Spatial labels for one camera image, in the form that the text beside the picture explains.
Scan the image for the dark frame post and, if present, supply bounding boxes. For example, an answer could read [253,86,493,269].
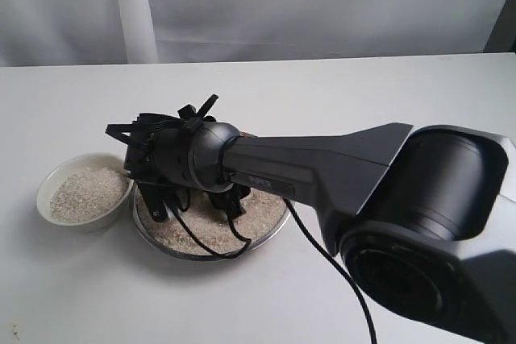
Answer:
[484,0,515,53]

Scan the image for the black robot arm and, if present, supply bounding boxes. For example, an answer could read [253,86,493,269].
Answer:
[121,114,515,343]

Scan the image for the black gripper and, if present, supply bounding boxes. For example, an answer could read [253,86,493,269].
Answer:
[123,118,250,223]

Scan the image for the white ceramic bowl with rice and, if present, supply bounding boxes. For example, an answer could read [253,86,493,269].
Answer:
[36,153,134,231]

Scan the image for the steel pan of rice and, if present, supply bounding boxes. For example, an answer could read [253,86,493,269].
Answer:
[132,189,289,262]

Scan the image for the white curtain backdrop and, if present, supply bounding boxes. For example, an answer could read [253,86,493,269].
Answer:
[1,0,506,66]

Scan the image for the black cable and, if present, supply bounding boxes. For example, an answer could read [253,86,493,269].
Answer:
[105,93,380,344]

